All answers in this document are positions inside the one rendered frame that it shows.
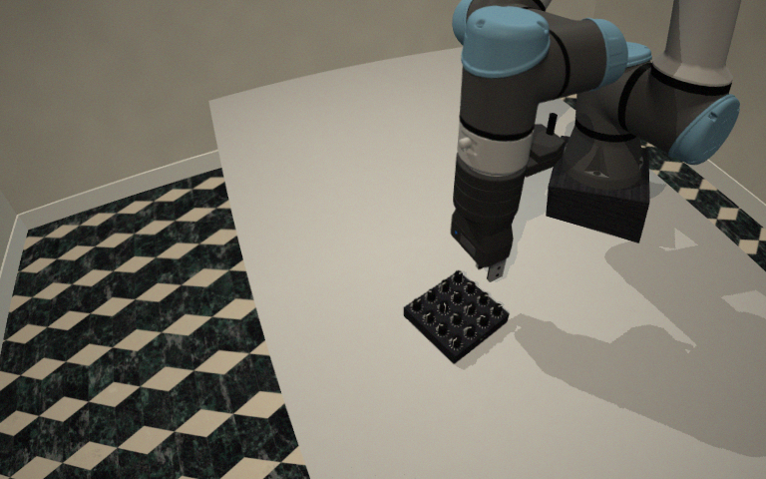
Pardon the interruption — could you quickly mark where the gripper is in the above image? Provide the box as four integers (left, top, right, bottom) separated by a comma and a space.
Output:
451, 113, 566, 282

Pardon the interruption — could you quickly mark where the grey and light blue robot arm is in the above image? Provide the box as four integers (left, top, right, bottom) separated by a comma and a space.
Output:
452, 0, 741, 191

